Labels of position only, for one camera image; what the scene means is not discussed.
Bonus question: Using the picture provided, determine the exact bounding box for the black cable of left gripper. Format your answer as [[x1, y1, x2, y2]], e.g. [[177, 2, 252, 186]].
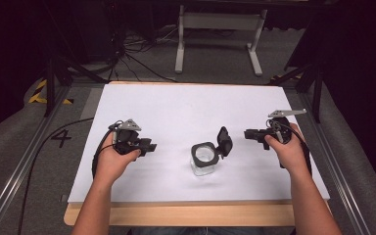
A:
[[91, 120, 125, 180]]

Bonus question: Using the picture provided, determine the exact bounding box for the long black floor cable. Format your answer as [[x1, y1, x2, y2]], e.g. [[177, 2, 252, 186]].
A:
[[17, 117, 95, 235]]

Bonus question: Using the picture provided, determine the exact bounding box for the white metal table frame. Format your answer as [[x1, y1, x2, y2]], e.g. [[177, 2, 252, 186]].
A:
[[174, 4, 269, 78]]

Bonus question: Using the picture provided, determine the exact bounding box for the bundle of black floor cables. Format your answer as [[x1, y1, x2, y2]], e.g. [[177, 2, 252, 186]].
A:
[[106, 23, 178, 83]]

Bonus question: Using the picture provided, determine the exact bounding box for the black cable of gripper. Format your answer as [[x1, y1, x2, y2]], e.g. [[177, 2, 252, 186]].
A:
[[91, 120, 125, 180], [265, 117, 313, 178]]

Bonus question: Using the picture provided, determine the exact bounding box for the white table sheet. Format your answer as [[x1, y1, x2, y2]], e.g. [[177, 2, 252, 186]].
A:
[[67, 83, 331, 205]]

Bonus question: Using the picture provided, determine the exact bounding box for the person's left hand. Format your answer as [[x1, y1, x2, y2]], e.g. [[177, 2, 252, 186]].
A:
[[94, 131, 142, 184]]

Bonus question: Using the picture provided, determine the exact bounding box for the grey metal floor rail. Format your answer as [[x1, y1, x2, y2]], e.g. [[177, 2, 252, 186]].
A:
[[297, 92, 373, 235], [0, 85, 71, 235]]

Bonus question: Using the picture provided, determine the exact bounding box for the black tripod stand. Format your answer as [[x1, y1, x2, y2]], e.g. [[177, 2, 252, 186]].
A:
[[43, 53, 110, 118], [266, 60, 325, 124]]

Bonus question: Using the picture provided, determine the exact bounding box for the clear jar with black flip lid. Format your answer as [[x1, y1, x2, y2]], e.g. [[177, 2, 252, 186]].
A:
[[189, 125, 234, 177]]

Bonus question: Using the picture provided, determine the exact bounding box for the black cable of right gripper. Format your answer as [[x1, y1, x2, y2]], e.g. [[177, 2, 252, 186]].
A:
[[265, 117, 313, 178]]

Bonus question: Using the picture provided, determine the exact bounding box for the person's right hand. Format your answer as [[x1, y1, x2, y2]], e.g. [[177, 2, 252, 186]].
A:
[[263, 122, 311, 179]]

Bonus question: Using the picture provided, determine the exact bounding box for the yellow black hazard tape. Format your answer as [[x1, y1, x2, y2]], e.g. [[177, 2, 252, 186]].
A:
[[27, 79, 75, 106]]

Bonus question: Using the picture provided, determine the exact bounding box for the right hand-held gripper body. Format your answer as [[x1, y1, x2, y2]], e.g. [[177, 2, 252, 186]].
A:
[[265, 108, 307, 145]]

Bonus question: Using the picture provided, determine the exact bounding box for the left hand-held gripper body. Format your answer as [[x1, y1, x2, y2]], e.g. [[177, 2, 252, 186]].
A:
[[113, 118, 145, 157]]

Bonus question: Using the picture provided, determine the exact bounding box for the black floor tape mark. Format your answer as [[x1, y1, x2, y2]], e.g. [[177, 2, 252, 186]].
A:
[[50, 128, 73, 149]]

